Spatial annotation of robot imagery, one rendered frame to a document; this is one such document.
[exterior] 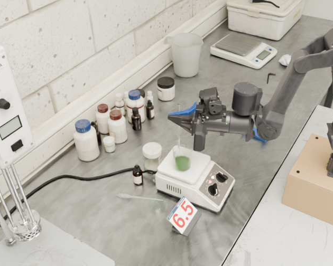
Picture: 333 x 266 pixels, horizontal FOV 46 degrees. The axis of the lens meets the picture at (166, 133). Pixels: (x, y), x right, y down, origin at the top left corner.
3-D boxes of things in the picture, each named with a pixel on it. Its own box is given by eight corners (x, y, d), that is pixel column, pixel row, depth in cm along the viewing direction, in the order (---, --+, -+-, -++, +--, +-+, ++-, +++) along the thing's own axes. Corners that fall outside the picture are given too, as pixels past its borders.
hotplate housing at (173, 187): (234, 184, 116) (237, 165, 111) (218, 215, 107) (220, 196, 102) (169, 161, 125) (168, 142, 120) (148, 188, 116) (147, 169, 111)
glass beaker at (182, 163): (172, 174, 108) (172, 153, 103) (172, 161, 113) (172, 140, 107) (193, 174, 108) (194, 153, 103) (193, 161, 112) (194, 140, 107)
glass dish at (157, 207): (170, 211, 109) (170, 206, 108) (151, 217, 108) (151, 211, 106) (163, 197, 113) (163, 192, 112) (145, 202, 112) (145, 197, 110)
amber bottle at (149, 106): (146, 119, 142) (145, 102, 138) (147, 114, 145) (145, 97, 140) (154, 119, 142) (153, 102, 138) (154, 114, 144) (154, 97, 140)
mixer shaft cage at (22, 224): (49, 226, 89) (20, 143, 73) (26, 247, 85) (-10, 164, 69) (29, 213, 92) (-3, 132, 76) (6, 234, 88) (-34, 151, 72)
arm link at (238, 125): (253, 132, 103) (259, 103, 97) (254, 145, 98) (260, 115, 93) (227, 130, 103) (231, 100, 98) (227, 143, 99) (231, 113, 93)
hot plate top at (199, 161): (211, 158, 114) (212, 156, 113) (194, 185, 106) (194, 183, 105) (175, 146, 118) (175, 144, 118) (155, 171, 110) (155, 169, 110)
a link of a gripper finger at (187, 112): (195, 119, 104) (196, 101, 100) (194, 127, 101) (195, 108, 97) (169, 116, 105) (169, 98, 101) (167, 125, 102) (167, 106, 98)
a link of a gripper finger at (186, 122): (194, 127, 101) (195, 109, 97) (193, 136, 98) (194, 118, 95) (167, 125, 102) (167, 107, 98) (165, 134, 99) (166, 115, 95)
